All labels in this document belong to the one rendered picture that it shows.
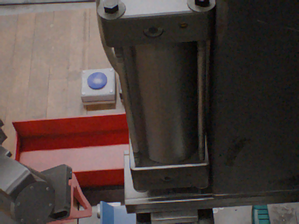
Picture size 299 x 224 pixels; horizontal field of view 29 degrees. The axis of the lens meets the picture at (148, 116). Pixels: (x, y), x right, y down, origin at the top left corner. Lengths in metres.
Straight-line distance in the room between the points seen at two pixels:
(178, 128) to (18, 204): 0.20
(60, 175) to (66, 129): 0.33
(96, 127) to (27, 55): 0.26
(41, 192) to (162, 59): 0.26
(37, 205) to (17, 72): 0.61
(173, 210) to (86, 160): 0.38
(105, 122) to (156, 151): 0.48
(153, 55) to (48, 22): 0.86
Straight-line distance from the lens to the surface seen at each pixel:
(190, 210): 0.75
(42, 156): 1.12
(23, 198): 0.67
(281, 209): 1.05
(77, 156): 1.11
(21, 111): 1.20
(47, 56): 1.27
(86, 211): 0.86
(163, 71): 0.51
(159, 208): 0.74
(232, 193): 0.67
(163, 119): 0.57
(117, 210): 0.94
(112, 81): 1.16
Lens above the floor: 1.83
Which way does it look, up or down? 55 degrees down
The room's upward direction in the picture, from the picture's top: 7 degrees counter-clockwise
